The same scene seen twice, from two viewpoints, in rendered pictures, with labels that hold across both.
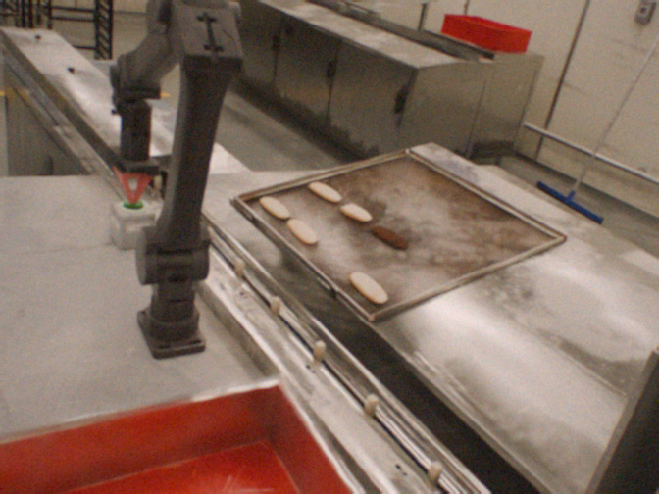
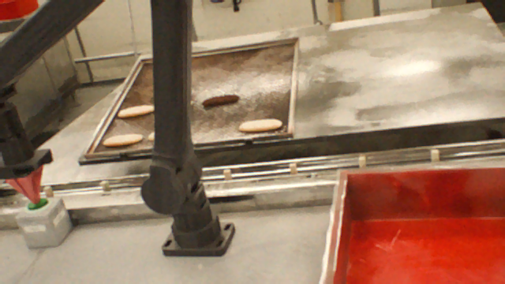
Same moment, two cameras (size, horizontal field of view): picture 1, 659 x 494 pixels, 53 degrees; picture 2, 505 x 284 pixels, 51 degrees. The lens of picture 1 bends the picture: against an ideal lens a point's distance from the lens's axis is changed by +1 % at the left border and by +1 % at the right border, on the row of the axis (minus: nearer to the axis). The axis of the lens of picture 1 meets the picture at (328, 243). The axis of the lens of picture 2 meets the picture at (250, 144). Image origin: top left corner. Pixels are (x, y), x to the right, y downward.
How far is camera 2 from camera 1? 0.68 m
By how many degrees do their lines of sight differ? 35
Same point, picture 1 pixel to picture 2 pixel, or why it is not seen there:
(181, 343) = (223, 233)
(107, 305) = (129, 268)
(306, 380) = (323, 181)
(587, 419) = (439, 88)
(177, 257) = (185, 170)
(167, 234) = (180, 151)
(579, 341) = (383, 69)
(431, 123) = (24, 89)
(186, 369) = (248, 242)
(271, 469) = (380, 226)
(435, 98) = not seen: hidden behind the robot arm
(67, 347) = not seen: outside the picture
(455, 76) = not seen: hidden behind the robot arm
